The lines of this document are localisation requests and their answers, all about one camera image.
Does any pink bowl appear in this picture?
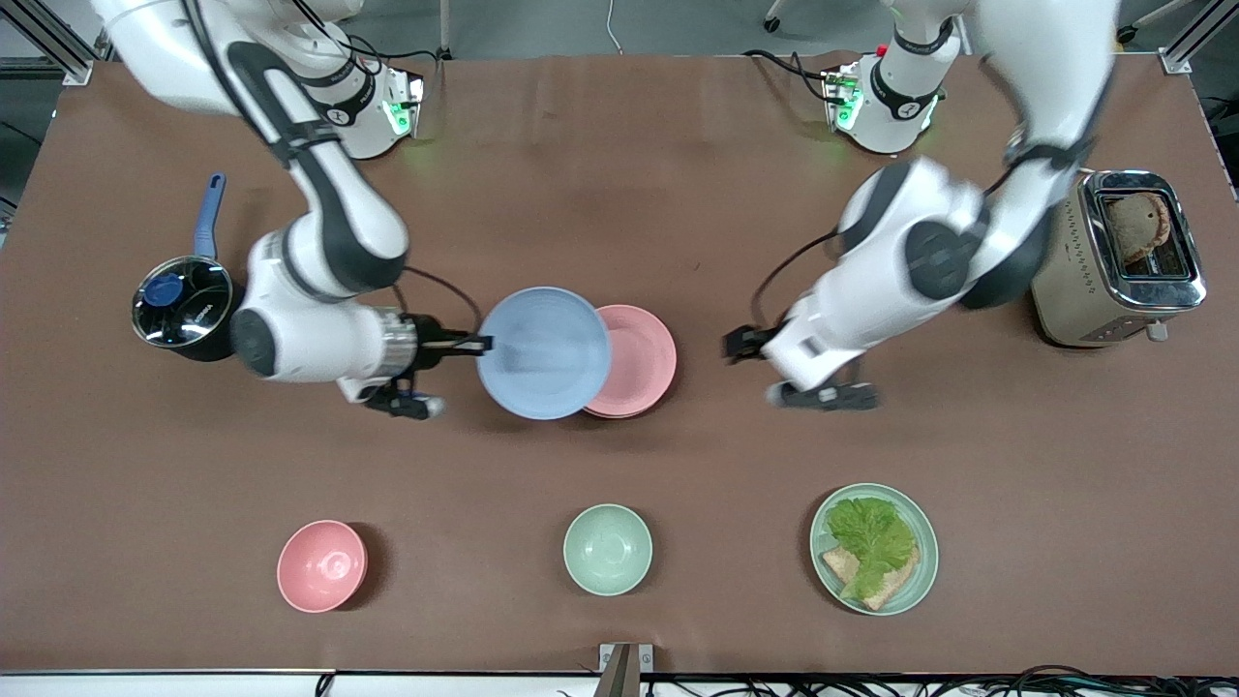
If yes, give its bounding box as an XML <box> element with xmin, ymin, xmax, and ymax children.
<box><xmin>277</xmin><ymin>520</ymin><xmax>369</xmax><ymax>614</ymax></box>

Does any green lettuce leaf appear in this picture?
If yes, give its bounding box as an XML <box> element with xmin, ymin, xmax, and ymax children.
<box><xmin>826</xmin><ymin>497</ymin><xmax>919</xmax><ymax>601</ymax></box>

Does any brown bread slice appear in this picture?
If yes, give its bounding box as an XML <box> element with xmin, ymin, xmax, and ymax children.
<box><xmin>821</xmin><ymin>545</ymin><xmax>922</xmax><ymax>613</ymax></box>

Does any dark saucepan with blue handle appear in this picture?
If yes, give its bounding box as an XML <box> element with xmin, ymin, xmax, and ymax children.
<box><xmin>131</xmin><ymin>172</ymin><xmax>255</xmax><ymax>364</ymax></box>

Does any grey metal camera bracket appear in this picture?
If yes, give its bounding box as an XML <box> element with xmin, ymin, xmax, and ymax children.
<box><xmin>598</xmin><ymin>643</ymin><xmax>655</xmax><ymax>697</ymax></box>

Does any black arm base cable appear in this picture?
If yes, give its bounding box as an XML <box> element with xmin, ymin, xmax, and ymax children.
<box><xmin>344</xmin><ymin>37</ymin><xmax>438</xmax><ymax>67</ymax></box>
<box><xmin>742</xmin><ymin>48</ymin><xmax>841</xmax><ymax>106</ymax></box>

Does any silver toaster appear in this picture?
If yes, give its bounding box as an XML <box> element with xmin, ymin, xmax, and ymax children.
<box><xmin>1030</xmin><ymin>169</ymin><xmax>1209</xmax><ymax>349</ymax></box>

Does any brown toast slice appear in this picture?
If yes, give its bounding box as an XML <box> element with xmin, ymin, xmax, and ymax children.
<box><xmin>1103</xmin><ymin>192</ymin><xmax>1173</xmax><ymax>268</ymax></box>

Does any green plate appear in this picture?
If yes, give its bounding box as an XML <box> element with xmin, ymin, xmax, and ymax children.
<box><xmin>809</xmin><ymin>483</ymin><xmax>940</xmax><ymax>617</ymax></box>

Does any glass lid with blue knob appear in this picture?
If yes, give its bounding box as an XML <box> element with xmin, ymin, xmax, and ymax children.
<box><xmin>132</xmin><ymin>256</ymin><xmax>236</xmax><ymax>349</ymax></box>

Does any pink plate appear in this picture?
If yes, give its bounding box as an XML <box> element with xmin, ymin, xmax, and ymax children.
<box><xmin>584</xmin><ymin>304</ymin><xmax>679</xmax><ymax>420</ymax></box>

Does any green bowl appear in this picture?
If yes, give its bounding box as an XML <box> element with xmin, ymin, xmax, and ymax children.
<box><xmin>563</xmin><ymin>503</ymin><xmax>654</xmax><ymax>596</ymax></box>

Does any light blue plate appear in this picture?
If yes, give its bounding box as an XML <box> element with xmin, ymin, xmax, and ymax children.
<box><xmin>476</xmin><ymin>287</ymin><xmax>614</xmax><ymax>422</ymax></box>

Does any aluminium frame profile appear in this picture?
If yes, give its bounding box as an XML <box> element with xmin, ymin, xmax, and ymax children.
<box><xmin>1160</xmin><ymin>0</ymin><xmax>1230</xmax><ymax>76</ymax></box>
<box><xmin>0</xmin><ymin>0</ymin><xmax>95</xmax><ymax>86</ymax></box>

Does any black cable bundle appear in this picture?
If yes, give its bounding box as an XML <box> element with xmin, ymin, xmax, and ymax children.
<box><xmin>557</xmin><ymin>664</ymin><xmax>1239</xmax><ymax>697</ymax></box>

